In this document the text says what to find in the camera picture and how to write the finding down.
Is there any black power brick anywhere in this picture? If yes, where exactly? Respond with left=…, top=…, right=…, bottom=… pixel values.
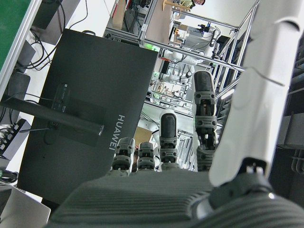
left=16, top=39, right=37, bottom=70

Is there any black power strip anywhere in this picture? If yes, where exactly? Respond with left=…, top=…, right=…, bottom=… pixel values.
left=0, top=118, right=27, bottom=160

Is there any black Huawei monitor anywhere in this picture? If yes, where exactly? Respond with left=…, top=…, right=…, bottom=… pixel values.
left=16, top=28, right=159, bottom=205

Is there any aluminium profile frame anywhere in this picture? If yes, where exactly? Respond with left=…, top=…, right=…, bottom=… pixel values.
left=104, top=0, right=259, bottom=114

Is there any black cable tangle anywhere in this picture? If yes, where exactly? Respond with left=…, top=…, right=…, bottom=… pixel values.
left=28, top=2, right=66, bottom=72

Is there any black monitor stand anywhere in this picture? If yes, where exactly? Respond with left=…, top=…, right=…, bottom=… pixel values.
left=0, top=71, right=105, bottom=147

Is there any black dock box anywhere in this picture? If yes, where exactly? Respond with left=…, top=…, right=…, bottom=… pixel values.
left=30, top=0, right=64, bottom=30

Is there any green belt conveyor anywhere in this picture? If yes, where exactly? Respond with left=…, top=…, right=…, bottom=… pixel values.
left=0, top=0, right=43, bottom=88

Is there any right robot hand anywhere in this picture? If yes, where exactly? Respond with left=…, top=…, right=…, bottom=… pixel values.
left=47, top=0, right=304, bottom=228

